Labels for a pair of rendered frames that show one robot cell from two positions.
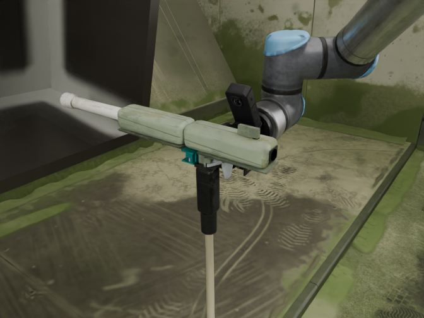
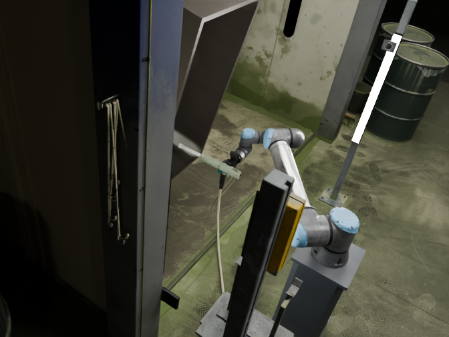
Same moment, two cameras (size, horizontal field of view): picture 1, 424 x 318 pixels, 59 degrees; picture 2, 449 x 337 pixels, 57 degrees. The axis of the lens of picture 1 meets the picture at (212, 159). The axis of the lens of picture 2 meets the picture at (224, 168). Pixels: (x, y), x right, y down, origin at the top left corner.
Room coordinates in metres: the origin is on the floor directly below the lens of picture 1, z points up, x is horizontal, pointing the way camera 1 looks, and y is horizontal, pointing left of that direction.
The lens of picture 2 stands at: (-1.58, 0.40, 2.22)
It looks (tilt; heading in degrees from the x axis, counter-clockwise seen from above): 38 degrees down; 350
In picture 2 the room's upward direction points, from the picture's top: 10 degrees clockwise
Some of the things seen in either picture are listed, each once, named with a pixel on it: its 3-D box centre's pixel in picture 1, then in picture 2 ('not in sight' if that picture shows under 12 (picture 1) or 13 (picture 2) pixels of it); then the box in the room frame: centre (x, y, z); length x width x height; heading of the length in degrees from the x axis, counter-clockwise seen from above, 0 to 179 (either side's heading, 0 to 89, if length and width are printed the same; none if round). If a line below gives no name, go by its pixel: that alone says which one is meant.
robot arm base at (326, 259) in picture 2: not in sight; (332, 247); (-0.21, -0.47, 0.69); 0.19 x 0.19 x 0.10
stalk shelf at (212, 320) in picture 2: not in sight; (245, 333); (-0.74, 0.06, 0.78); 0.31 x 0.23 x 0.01; 53
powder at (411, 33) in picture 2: not in sight; (407, 33); (2.79, -2.14, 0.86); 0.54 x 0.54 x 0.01
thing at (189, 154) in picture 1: (194, 152); not in sight; (0.60, 0.03, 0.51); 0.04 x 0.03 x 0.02; 146
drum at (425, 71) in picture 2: not in sight; (401, 93); (2.15, -1.98, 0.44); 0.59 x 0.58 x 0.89; 158
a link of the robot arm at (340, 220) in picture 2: not in sight; (339, 229); (-0.21, -0.46, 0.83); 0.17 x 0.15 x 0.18; 98
